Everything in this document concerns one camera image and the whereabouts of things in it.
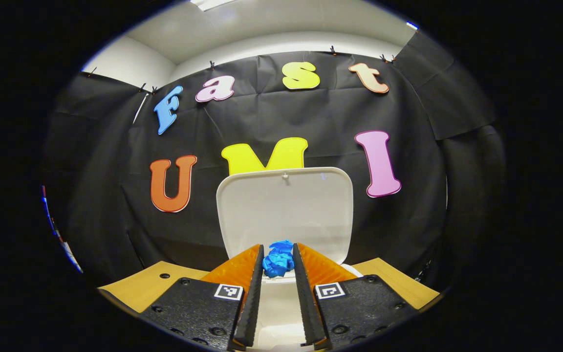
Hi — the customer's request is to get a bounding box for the black backdrop cloth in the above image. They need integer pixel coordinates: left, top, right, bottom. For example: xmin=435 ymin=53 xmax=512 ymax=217
xmin=42 ymin=32 xmax=507 ymax=286

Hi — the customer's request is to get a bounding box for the blue paper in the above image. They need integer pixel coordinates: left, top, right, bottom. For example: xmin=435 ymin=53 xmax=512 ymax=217
xmin=262 ymin=240 xmax=295 ymax=278

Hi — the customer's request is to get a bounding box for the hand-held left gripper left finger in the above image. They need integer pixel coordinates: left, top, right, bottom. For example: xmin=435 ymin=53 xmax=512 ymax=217
xmin=140 ymin=244 xmax=265 ymax=350

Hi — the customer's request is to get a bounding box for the wooden desktop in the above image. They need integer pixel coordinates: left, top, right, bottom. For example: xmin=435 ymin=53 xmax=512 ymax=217
xmin=98 ymin=258 xmax=441 ymax=313

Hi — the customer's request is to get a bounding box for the large ceiling light panel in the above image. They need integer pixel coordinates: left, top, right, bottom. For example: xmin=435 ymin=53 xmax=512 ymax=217
xmin=191 ymin=0 xmax=236 ymax=11

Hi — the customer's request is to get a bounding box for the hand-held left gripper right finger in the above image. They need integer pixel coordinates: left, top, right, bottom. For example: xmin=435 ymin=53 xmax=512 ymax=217
xmin=292 ymin=243 xmax=421 ymax=350

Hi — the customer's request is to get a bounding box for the white desktop garbage bin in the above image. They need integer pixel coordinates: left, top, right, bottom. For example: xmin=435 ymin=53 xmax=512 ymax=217
xmin=216 ymin=167 xmax=364 ymax=351

